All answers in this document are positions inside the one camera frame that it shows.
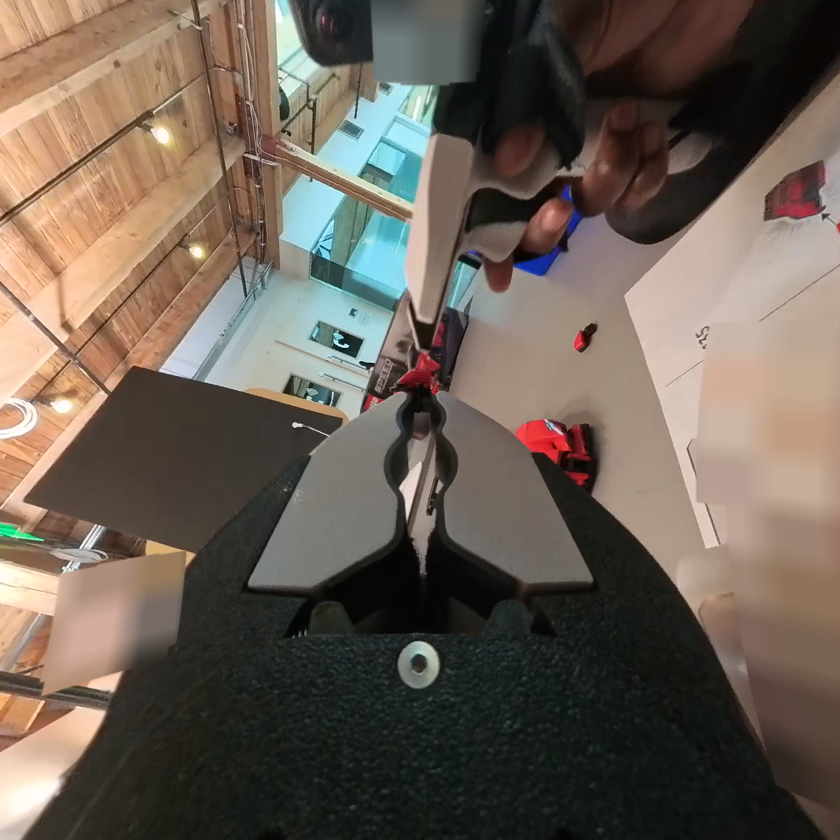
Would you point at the lego instruction booklet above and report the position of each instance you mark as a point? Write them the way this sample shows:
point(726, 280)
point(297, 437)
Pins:
point(735, 302)

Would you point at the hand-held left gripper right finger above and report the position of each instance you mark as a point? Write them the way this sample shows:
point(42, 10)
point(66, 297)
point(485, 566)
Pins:
point(512, 519)

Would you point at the blue plastic bin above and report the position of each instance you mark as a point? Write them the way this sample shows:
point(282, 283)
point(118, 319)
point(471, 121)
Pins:
point(551, 243)

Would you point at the person's right hand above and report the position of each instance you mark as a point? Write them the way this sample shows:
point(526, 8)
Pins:
point(630, 118)

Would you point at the red lego car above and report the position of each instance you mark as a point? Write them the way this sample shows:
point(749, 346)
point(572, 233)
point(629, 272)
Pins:
point(558, 453)

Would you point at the small red lego piece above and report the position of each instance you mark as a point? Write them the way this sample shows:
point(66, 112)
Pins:
point(586, 337)

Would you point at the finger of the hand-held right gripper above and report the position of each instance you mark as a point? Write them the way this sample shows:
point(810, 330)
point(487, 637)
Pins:
point(433, 223)
point(452, 344)

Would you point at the black red lego block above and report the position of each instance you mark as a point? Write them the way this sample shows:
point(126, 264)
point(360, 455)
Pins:
point(420, 374)

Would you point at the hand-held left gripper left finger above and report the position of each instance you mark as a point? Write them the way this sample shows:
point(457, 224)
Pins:
point(328, 519)

